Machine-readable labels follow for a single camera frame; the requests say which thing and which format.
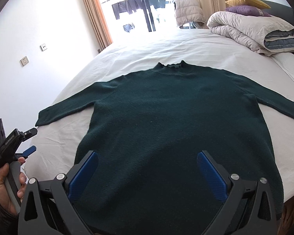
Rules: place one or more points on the person's left hand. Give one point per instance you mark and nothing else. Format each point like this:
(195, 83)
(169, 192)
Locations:
(5, 200)

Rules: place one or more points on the beige puffer jacket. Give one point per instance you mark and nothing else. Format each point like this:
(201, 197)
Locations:
(189, 11)

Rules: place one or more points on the folded beige grey duvet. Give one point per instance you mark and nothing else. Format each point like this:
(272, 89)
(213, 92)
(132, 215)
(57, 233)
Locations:
(263, 35)

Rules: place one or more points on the lower beige wall socket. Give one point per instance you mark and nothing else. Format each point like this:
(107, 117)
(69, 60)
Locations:
(24, 61)

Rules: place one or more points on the dark hanging laundry outside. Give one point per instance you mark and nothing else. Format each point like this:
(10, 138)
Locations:
(131, 6)

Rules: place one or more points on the yellow pillow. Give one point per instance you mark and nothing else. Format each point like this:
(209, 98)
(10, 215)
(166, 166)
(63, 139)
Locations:
(255, 3)

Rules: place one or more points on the black window frame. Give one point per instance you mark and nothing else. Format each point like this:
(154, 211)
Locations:
(144, 4)

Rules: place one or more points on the purple pillow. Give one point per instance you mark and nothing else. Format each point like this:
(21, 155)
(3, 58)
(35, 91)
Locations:
(247, 10)

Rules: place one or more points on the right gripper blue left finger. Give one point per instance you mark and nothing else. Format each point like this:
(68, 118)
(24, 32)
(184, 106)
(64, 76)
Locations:
(73, 184)

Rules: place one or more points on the left tan curtain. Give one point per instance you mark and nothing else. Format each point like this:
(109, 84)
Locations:
(98, 23)

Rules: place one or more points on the upper white wall socket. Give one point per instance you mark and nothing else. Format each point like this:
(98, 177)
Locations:
(43, 48)

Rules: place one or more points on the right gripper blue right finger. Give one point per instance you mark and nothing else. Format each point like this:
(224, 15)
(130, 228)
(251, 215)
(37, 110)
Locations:
(221, 183)

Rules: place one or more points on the dark green knit sweater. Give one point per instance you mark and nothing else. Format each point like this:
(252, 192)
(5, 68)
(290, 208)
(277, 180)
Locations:
(147, 128)

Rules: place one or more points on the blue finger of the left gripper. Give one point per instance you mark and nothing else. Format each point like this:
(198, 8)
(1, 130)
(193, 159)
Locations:
(26, 153)
(29, 134)

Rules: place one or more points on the white bed sheet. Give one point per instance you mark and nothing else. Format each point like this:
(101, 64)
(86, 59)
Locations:
(57, 143)

